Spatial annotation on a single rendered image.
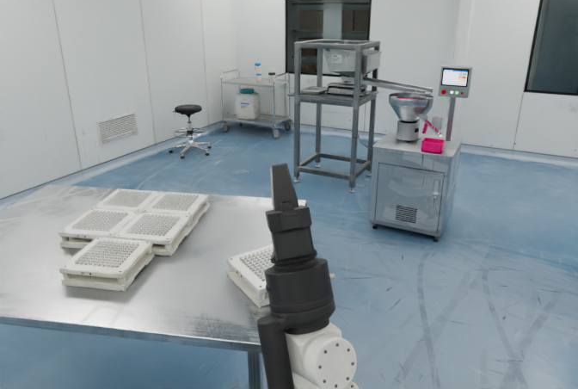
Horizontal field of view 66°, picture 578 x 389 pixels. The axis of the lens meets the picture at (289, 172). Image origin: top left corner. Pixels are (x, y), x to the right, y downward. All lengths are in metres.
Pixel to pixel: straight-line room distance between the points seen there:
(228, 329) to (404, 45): 5.42
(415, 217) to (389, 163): 0.49
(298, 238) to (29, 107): 4.69
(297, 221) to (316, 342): 0.16
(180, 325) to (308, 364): 0.98
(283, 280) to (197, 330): 0.95
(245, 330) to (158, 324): 0.28
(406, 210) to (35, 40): 3.86
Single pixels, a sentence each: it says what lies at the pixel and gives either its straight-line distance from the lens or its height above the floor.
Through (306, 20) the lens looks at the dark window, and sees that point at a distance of 6.95.
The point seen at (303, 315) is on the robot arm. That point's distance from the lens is 0.60.
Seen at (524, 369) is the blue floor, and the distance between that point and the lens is 2.91.
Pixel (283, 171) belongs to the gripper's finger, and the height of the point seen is 1.61.
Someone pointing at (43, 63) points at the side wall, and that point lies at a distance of 5.23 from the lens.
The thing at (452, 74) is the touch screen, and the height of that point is 1.32.
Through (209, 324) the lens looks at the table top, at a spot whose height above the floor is 0.87.
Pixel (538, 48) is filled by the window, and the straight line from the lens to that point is 6.30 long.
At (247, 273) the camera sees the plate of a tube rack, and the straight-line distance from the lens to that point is 1.63.
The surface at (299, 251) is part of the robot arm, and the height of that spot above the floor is 1.52.
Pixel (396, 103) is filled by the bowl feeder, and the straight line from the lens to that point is 3.80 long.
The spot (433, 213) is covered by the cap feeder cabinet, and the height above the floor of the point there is 0.26.
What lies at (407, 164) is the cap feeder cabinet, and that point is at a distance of 3.72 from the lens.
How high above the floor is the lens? 1.81
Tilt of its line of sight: 20 degrees down
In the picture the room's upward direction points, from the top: straight up
